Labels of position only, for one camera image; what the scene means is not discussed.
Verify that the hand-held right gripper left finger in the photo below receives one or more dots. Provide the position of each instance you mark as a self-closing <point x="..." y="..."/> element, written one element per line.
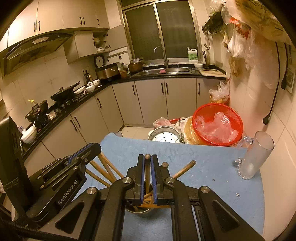
<point x="141" y="180"/>

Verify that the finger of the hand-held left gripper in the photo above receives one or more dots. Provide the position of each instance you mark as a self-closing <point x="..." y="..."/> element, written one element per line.
<point x="90" y="154"/>
<point x="79" y="151"/>

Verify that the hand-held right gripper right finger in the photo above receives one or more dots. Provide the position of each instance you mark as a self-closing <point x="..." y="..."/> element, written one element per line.
<point x="154" y="183"/>

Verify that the metal utensil cup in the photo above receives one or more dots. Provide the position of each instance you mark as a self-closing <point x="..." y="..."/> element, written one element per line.
<point x="148" y="212"/>

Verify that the large white bowl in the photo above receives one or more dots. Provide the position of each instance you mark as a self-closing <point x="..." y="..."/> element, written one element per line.
<point x="29" y="135"/>

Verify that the metal steamer pot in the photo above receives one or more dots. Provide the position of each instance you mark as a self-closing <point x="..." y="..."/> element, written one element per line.
<point x="164" y="136"/>

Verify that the blue table cloth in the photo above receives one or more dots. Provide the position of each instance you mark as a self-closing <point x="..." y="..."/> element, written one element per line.
<point x="208" y="162"/>

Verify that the cooking oil bottle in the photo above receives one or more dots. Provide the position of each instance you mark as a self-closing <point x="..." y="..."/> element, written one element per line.
<point x="35" y="107"/>

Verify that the black wok with lid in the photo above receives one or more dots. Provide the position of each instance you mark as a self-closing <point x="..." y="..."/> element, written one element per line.
<point x="63" y="92"/>

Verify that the pink plastic bag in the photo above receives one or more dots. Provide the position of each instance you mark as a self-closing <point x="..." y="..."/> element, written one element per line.
<point x="163" y="122"/>

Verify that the dark kettle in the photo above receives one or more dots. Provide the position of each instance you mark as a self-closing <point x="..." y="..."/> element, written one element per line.
<point x="87" y="78"/>

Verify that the black countertop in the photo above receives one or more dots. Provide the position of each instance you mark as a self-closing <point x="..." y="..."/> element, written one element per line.
<point x="108" y="82"/>

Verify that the lower kitchen cabinets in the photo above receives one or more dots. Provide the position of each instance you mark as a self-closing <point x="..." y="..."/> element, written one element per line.
<point x="150" y="102"/>

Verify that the kitchen cabinets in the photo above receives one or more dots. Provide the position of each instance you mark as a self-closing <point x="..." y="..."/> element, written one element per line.
<point x="150" y="102"/>
<point x="50" y="14"/>

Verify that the clear plastic bag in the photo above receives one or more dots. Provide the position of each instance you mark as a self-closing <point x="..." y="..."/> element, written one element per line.
<point x="217" y="129"/>

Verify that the red plastic basket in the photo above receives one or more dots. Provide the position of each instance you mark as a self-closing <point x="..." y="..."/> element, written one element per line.
<point x="203" y="111"/>

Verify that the round kitchen scale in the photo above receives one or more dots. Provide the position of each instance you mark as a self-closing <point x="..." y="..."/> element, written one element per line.
<point x="99" y="61"/>

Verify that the brown cooking pot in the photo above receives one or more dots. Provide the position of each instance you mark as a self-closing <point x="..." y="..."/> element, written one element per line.
<point x="135" y="67"/>

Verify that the clear glass mug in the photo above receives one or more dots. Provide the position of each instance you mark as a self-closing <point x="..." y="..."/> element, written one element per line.
<point x="254" y="155"/>

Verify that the white plastic bag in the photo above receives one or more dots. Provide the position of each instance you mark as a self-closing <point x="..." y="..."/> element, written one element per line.
<point x="219" y="92"/>

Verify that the black range hood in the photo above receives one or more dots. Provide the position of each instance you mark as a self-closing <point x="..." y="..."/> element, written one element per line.
<point x="39" y="45"/>

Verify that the steel sink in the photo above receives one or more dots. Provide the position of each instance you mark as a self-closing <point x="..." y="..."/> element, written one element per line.
<point x="175" y="69"/>

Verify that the metal faucet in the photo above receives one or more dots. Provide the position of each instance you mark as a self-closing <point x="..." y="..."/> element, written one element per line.
<point x="164" y="55"/>

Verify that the pale cutting board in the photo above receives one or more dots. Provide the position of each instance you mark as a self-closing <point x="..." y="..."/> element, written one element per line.
<point x="212" y="72"/>

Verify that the small white bowl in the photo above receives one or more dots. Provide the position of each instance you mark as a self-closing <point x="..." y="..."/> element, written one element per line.
<point x="198" y="65"/>

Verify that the dark chopstick holder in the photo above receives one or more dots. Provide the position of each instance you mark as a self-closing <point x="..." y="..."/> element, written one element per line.
<point x="206" y="61"/>

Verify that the white detergent jug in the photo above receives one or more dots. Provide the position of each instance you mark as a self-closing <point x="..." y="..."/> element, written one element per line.
<point x="192" y="55"/>

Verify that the upper kitchen cabinets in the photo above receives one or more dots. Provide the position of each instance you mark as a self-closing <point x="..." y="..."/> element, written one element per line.
<point x="50" y="14"/>

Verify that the kitchen window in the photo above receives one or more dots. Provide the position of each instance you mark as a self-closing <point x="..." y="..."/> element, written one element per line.
<point x="161" y="30"/>

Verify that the metal ladle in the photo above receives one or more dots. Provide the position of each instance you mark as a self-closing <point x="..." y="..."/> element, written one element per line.
<point x="207" y="46"/>

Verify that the hanging white plastic bags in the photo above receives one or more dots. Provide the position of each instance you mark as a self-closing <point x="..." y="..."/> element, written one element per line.
<point x="240" y="46"/>

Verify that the large printed plastic bag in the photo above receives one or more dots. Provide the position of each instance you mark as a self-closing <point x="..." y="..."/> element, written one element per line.
<point x="266" y="20"/>

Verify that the open wall shelf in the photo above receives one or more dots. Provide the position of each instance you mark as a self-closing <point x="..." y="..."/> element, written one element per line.
<point x="99" y="44"/>

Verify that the black wall rack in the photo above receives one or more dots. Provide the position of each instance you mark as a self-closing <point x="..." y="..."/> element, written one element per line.
<point x="212" y="23"/>

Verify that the wall socket box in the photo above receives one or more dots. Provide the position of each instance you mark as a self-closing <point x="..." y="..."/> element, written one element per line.
<point x="291" y="80"/>

